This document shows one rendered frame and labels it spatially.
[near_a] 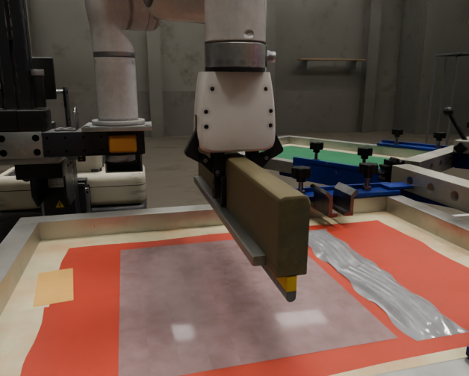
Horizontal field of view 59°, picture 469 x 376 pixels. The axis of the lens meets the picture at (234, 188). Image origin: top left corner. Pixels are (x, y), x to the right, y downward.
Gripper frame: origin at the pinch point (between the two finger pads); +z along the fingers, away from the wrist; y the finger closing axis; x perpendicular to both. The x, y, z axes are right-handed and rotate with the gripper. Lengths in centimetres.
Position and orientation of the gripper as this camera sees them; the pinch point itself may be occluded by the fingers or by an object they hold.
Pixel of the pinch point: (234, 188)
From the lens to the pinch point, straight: 55.4
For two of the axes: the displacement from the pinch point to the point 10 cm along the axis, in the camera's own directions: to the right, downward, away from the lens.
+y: -9.7, 0.6, -2.5
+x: 2.5, 2.4, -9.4
